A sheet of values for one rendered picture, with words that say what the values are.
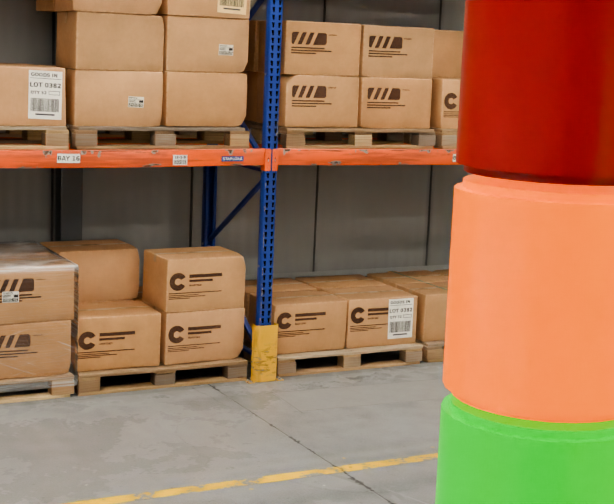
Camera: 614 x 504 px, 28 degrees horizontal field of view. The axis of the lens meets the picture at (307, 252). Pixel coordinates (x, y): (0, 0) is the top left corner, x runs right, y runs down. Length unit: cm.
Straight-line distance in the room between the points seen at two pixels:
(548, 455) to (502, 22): 10
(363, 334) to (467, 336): 887
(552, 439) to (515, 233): 5
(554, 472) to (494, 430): 2
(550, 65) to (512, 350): 6
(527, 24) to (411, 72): 879
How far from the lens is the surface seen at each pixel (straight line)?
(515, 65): 29
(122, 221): 960
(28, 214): 938
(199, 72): 832
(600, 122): 28
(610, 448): 30
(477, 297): 29
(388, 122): 900
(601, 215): 29
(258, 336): 860
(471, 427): 30
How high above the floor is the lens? 230
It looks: 9 degrees down
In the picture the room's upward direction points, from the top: 2 degrees clockwise
